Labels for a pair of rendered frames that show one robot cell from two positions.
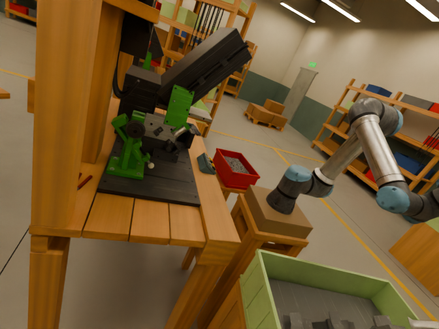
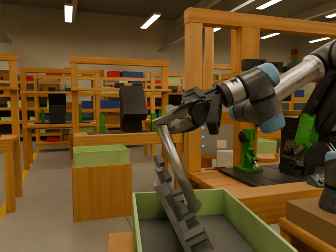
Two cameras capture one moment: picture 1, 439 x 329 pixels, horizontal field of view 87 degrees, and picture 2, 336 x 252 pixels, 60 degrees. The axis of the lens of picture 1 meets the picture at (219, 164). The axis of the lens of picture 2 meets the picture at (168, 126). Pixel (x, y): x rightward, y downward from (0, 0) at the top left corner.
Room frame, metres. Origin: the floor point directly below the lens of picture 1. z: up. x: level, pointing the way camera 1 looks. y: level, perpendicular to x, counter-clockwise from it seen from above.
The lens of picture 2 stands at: (0.51, -1.54, 1.35)
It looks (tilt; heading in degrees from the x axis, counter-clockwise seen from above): 5 degrees down; 95
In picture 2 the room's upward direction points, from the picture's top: straight up
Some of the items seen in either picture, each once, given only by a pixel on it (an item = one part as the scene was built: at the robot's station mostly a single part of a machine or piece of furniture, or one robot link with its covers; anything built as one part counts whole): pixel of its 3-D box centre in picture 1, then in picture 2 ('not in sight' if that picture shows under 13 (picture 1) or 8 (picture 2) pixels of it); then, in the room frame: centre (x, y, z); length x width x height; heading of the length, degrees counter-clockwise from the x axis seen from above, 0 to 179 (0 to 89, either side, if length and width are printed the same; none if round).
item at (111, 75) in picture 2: not in sight; (94, 109); (-2.30, 6.46, 1.12); 3.01 x 0.54 x 2.24; 24
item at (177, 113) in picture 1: (178, 106); (308, 130); (1.23, 0.33, 1.17); 0.13 x 0.12 x 0.20; 24
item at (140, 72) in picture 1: (138, 102); (306, 140); (1.31, 0.59, 1.07); 0.30 x 0.18 x 0.34; 24
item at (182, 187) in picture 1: (154, 141); (308, 171); (1.27, 0.42, 0.89); 1.10 x 0.42 x 0.02; 24
